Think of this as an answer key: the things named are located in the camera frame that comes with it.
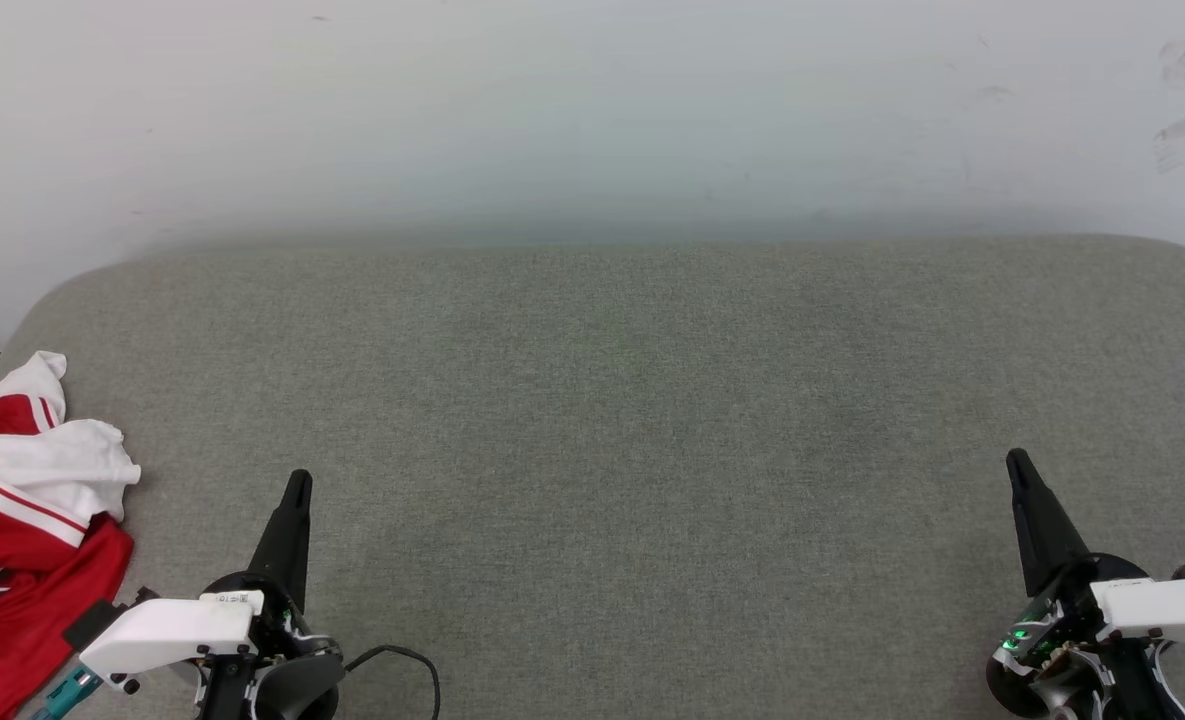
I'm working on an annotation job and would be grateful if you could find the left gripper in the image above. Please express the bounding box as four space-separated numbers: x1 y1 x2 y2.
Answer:
196 469 346 720

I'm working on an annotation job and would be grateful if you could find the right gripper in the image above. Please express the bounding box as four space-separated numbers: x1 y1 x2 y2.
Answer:
986 447 1169 720

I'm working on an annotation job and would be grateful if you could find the red and white shirt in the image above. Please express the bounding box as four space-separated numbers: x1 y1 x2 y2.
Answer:
0 350 143 720

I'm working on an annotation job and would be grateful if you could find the thin black cable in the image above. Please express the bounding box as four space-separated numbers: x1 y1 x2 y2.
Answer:
343 644 442 720

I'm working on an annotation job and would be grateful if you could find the teal cable connector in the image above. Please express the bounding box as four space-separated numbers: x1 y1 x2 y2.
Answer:
31 667 104 720

